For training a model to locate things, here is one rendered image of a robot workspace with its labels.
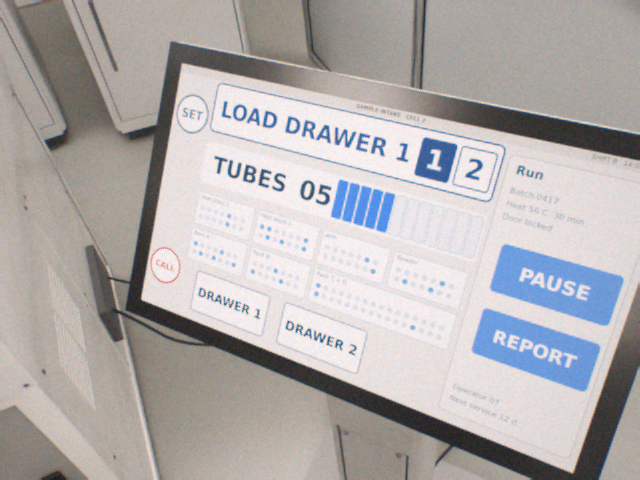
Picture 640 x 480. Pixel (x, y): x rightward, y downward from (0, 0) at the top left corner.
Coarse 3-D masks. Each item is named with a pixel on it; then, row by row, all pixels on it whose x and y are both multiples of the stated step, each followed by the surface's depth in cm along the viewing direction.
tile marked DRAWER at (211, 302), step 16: (208, 288) 65; (224, 288) 64; (240, 288) 64; (192, 304) 66; (208, 304) 65; (224, 304) 65; (240, 304) 64; (256, 304) 63; (224, 320) 65; (240, 320) 64; (256, 320) 63
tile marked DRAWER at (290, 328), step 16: (288, 304) 61; (288, 320) 62; (304, 320) 61; (320, 320) 60; (336, 320) 59; (288, 336) 62; (304, 336) 61; (320, 336) 60; (336, 336) 60; (352, 336) 59; (304, 352) 61; (320, 352) 60; (336, 352) 60; (352, 352) 59; (352, 368) 59
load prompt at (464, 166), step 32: (224, 96) 62; (256, 96) 61; (224, 128) 62; (256, 128) 61; (288, 128) 59; (320, 128) 58; (352, 128) 57; (384, 128) 56; (416, 128) 54; (352, 160) 57; (384, 160) 56; (416, 160) 55; (448, 160) 54; (480, 160) 52; (448, 192) 54; (480, 192) 53
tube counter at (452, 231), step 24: (312, 168) 59; (312, 192) 59; (336, 192) 58; (360, 192) 57; (384, 192) 56; (336, 216) 58; (360, 216) 57; (384, 216) 56; (408, 216) 55; (432, 216) 55; (456, 216) 54; (480, 216) 53; (408, 240) 56; (432, 240) 55; (456, 240) 54; (480, 240) 53
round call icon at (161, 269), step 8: (152, 248) 68; (160, 248) 67; (168, 248) 67; (152, 256) 68; (160, 256) 67; (168, 256) 67; (176, 256) 66; (152, 264) 68; (160, 264) 67; (168, 264) 67; (176, 264) 67; (152, 272) 68; (160, 272) 68; (168, 272) 67; (176, 272) 67; (152, 280) 68; (160, 280) 68; (168, 280) 67; (176, 280) 67; (176, 288) 67
